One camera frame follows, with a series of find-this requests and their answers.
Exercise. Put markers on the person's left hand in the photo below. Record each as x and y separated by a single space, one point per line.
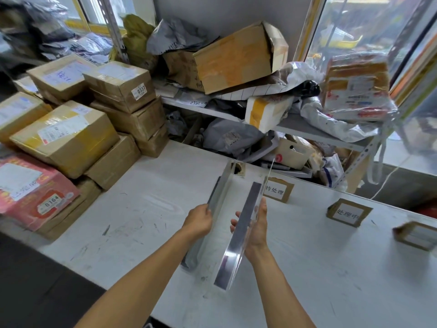
196 223

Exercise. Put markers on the person's right hand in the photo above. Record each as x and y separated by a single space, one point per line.
258 232

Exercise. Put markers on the clear acrylic divider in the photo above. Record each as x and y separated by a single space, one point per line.
232 263
218 201

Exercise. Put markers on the brown cardboard sign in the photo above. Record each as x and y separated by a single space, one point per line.
348 213
278 192
414 235

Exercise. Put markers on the pile of cardboard parcels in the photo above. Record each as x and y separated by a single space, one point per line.
65 140

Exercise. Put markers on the pink printed parcel box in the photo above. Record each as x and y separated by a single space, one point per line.
34 194

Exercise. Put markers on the person's left forearm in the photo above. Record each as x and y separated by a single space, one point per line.
136 286

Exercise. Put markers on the person's right forearm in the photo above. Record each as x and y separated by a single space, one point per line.
280 297

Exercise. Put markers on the grey flat tray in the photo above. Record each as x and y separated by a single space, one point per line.
290 173

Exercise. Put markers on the beige storage basket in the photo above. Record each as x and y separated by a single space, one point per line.
293 155

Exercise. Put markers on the dark grey plastic mailer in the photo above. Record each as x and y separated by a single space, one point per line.
232 136

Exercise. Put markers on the white tote bag blue trim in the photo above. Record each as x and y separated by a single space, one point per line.
333 170

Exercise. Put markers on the grey metal shelf rack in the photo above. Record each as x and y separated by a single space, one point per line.
307 131

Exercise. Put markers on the tall narrow cardboard piece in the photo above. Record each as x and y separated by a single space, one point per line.
358 174

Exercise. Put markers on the white foam box yellow tape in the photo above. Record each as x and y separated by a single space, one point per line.
269 114

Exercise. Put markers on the white flat mailer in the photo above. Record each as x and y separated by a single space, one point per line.
191 99

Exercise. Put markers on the white woven sack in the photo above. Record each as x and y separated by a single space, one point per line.
334 128

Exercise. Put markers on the black plastic bag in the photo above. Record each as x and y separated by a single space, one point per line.
307 88

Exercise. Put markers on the small handwritten cardboard box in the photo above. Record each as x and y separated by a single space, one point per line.
181 71

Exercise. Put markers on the large yellow-taped cardboard box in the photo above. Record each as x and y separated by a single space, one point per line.
232 61

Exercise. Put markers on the orange white wrapped bundle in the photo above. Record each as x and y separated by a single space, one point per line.
358 88

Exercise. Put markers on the crumpled grey plastic bag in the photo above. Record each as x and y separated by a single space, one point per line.
174 35

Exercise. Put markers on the olive yellow bag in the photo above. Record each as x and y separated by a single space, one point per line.
136 40

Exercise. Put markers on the yellow framed window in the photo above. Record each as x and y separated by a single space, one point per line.
82 27

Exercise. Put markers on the pile of grey plastic mailers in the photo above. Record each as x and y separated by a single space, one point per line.
51 30

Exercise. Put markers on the glass storefront with taped frame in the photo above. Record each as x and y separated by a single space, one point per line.
341 23

